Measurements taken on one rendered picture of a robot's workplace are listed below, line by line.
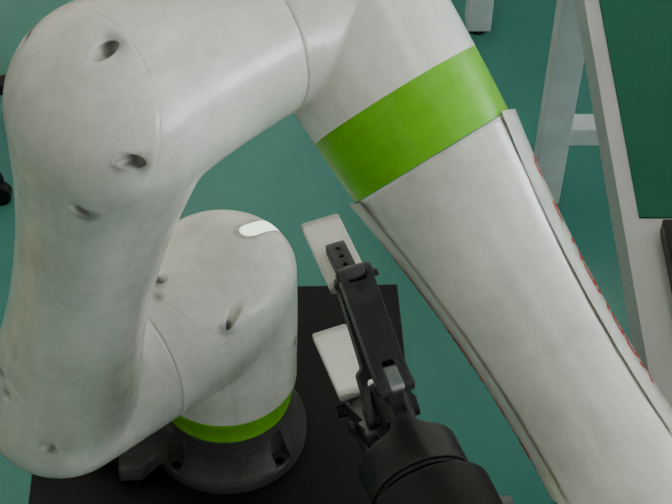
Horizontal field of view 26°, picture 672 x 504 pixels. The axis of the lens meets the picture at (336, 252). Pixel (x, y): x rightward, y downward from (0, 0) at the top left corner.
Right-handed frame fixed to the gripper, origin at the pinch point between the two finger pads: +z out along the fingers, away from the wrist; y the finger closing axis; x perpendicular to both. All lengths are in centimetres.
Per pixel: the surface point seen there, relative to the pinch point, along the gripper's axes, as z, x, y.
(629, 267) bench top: 19, 40, 36
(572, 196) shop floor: 91, 74, 110
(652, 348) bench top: 8, 37, 36
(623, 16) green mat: 57, 58, 35
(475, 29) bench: 137, 74, 106
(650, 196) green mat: 27, 47, 36
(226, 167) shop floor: 119, 16, 106
